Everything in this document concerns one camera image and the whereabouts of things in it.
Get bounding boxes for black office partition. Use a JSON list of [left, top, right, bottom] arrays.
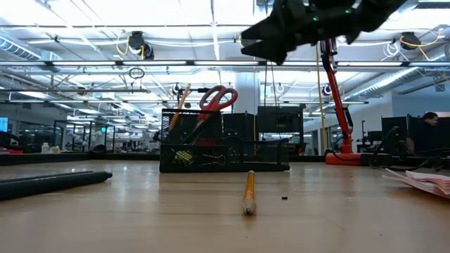
[[381, 114, 450, 155]]

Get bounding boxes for black binder clip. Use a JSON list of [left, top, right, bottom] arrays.
[[200, 153, 228, 167]]

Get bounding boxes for orange pencil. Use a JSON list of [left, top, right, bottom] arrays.
[[167, 83, 193, 133], [242, 170, 257, 216]]

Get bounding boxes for pink sticky note pad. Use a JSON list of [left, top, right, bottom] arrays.
[[404, 170, 450, 200]]

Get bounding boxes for black mesh desk organizer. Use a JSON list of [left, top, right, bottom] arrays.
[[159, 108, 291, 174]]

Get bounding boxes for black ceiling cable reel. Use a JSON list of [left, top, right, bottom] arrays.
[[128, 30, 155, 60], [400, 31, 423, 51]]

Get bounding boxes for red desk lamp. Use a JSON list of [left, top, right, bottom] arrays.
[[318, 37, 363, 166]]

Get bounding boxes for black cable bundle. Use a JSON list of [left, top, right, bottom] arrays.
[[368, 125, 450, 173]]

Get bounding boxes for black aluminium table frame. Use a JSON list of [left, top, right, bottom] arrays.
[[0, 150, 450, 168]]

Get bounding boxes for yellow eraser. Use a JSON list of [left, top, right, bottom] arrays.
[[174, 150, 194, 165]]

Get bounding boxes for black pen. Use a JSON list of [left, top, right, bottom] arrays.
[[0, 171, 113, 202], [0, 170, 94, 183]]

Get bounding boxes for black background cell frame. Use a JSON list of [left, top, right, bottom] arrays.
[[52, 120, 117, 153]]

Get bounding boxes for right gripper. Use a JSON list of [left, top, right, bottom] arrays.
[[240, 0, 363, 67]]

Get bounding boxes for person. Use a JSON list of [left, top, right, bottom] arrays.
[[420, 111, 440, 128]]

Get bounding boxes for red scissors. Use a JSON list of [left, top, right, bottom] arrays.
[[189, 84, 239, 145]]

